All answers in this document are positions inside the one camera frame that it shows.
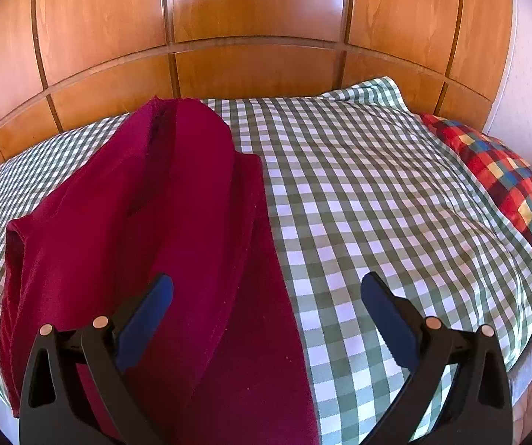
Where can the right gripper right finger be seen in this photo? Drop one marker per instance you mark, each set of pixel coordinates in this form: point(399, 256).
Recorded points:
point(478, 408)

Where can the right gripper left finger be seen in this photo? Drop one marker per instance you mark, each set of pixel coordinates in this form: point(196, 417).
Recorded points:
point(54, 408)

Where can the dark red knit garment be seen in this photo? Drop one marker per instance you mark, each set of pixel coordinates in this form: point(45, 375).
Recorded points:
point(170, 194)

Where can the multicolour plaid pillow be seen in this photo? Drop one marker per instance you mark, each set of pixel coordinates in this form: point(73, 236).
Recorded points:
point(506, 176)

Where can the green white checkered bedspread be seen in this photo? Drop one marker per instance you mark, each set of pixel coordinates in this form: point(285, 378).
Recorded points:
point(355, 182)

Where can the wooden panelled wardrobe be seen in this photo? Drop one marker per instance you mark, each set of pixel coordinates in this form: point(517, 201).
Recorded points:
point(66, 63)

